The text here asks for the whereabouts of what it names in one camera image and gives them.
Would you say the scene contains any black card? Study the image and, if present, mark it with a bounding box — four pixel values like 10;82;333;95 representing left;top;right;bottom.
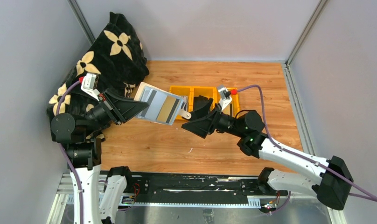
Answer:
141;90;157;117

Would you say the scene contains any gold striped card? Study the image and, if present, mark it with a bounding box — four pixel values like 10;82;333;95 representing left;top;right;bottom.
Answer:
156;96;180;124

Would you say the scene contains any beige leather card holder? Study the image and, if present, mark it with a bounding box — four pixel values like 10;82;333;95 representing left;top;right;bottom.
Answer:
134;82;191;126

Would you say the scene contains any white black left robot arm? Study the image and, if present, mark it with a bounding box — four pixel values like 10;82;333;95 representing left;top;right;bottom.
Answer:
51;90;149;224

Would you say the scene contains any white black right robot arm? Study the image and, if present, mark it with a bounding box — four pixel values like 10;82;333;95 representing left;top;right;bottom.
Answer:
182;98;353;210

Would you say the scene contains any yellow bin middle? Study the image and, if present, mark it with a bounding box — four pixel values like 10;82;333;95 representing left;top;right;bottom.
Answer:
188;86;218;112

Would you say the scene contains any yellow bin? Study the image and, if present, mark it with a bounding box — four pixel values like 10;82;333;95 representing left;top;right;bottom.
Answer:
169;85;193;122
223;95;240;117
188;86;218;112

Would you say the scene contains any yellow bin left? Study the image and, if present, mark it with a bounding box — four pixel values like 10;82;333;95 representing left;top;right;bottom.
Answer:
169;85;193;122

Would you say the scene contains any yellow bin right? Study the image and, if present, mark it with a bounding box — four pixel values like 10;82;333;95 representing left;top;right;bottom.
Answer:
223;95;240;117

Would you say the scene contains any black floral plush blanket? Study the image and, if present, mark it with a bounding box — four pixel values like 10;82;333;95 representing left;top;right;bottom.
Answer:
46;12;150;142

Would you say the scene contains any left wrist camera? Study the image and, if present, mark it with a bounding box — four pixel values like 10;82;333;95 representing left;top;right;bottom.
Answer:
79;73;100;101

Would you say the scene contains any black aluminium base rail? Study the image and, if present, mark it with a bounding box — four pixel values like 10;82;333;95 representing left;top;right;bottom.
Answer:
56;171;339;214

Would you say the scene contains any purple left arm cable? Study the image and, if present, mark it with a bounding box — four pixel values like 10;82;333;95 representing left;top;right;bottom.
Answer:
55;80;85;224

